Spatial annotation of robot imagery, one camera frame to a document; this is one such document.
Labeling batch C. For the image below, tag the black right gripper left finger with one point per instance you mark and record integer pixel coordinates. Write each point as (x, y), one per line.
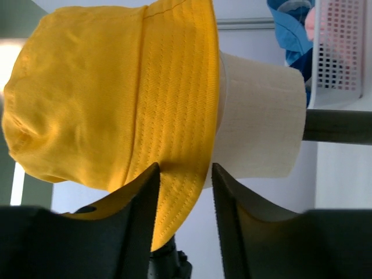
(110, 238)

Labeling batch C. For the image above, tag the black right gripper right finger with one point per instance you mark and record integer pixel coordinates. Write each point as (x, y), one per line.
(259, 239)

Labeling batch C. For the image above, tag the yellow bucket hat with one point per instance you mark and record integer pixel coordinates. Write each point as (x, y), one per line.
(97, 94)

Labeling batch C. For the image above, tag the light blue bucket hat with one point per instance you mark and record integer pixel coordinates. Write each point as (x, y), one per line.
(289, 24)

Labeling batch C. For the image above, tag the dark blue bucket hat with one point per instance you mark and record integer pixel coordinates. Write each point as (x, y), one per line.
(303, 63)

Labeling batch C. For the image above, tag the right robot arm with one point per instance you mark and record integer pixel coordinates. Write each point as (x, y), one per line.
(171, 264)

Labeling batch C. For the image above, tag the beige mannequin head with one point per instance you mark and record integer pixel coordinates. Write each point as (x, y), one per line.
(261, 118)

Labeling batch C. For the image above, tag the white plastic basket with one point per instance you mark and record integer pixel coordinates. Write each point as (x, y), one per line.
(340, 31)

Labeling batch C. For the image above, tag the pink hat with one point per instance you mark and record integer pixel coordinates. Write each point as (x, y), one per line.
(310, 23)

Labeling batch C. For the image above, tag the aluminium frame post left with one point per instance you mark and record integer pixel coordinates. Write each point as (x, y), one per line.
(260, 23)

